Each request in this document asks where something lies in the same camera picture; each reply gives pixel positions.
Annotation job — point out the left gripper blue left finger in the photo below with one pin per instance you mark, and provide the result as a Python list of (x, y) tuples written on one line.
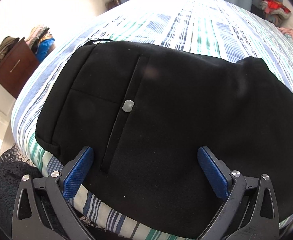
[(74, 173)]

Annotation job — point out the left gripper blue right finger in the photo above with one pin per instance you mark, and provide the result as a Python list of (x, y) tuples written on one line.
[(216, 172)]

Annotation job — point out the black pants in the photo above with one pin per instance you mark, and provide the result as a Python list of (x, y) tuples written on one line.
[(145, 110)]

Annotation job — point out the black lace cloth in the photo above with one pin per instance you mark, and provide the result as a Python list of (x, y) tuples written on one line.
[(12, 169)]

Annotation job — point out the dark brown wooden dresser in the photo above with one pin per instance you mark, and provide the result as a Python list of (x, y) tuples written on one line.
[(17, 67)]

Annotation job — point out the clothes pile beside dresser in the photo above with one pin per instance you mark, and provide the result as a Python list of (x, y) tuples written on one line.
[(41, 42)]

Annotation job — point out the olive cloth on dresser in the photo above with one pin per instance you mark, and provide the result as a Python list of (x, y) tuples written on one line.
[(6, 45)]

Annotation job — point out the striped blue green bed sheet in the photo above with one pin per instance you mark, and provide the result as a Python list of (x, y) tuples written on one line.
[(204, 27)]

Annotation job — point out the red clothes pile on stool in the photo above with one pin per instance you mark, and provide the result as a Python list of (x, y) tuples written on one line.
[(274, 11)]

